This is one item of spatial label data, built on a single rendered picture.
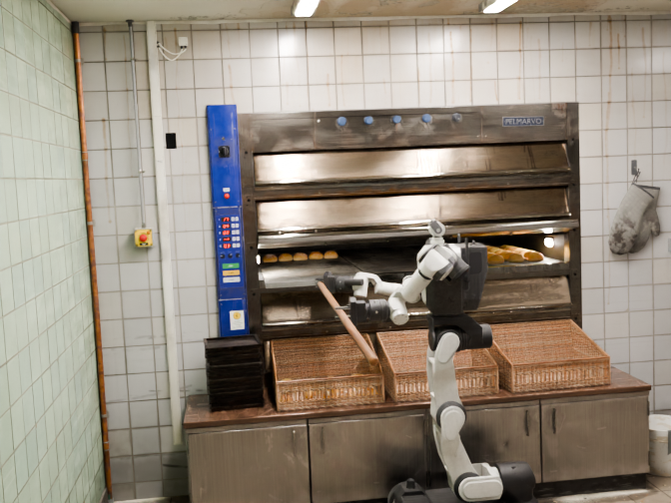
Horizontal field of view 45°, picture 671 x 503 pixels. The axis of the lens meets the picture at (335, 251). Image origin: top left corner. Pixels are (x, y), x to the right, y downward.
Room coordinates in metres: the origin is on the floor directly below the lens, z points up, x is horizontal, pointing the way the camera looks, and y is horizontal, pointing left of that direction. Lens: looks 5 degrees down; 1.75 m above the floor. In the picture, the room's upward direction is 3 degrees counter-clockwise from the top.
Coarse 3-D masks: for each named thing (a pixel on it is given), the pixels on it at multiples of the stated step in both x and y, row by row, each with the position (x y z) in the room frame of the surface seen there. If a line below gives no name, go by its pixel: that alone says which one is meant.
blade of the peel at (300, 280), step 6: (300, 276) 4.53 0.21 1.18; (306, 276) 4.51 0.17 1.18; (312, 276) 4.50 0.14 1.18; (318, 276) 4.49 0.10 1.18; (270, 282) 4.16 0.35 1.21; (276, 282) 4.16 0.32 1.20; (282, 282) 4.16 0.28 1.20; (288, 282) 4.17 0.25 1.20; (294, 282) 4.17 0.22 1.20; (300, 282) 4.17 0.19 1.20; (306, 282) 4.18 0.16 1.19; (312, 282) 4.18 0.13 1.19
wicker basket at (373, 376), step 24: (336, 336) 4.46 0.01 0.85; (312, 360) 4.41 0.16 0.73; (336, 360) 4.42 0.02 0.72; (360, 360) 4.44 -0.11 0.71; (288, 384) 3.97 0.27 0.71; (312, 384) 3.98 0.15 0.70; (336, 384) 4.00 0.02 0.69; (360, 384) 4.01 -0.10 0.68; (288, 408) 3.96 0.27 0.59; (312, 408) 3.98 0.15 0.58
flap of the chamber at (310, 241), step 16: (560, 224) 4.50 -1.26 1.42; (576, 224) 4.51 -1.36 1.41; (272, 240) 4.30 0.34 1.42; (288, 240) 4.31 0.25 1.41; (304, 240) 4.32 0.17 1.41; (320, 240) 4.33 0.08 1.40; (336, 240) 4.34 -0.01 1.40; (352, 240) 4.39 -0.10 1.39; (368, 240) 4.44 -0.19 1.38; (384, 240) 4.49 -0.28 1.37; (400, 240) 4.54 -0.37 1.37
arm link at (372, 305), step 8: (352, 296) 3.27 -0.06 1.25; (352, 304) 3.23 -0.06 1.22; (360, 304) 3.24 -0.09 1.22; (368, 304) 3.25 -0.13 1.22; (376, 304) 3.23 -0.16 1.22; (352, 312) 3.23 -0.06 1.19; (360, 312) 3.24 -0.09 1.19; (368, 312) 3.23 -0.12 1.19; (376, 312) 3.22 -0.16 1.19; (352, 320) 3.23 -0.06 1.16; (360, 320) 3.24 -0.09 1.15; (376, 320) 3.25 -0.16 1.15
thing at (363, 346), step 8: (320, 288) 3.95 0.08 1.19; (328, 296) 3.61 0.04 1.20; (336, 304) 3.36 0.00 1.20; (336, 312) 3.23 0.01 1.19; (344, 320) 3.01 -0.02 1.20; (352, 328) 2.84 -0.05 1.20; (352, 336) 2.76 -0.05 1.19; (360, 336) 2.70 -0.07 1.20; (360, 344) 2.59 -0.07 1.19; (368, 352) 2.46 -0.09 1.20; (368, 360) 2.41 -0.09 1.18; (376, 360) 2.40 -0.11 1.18
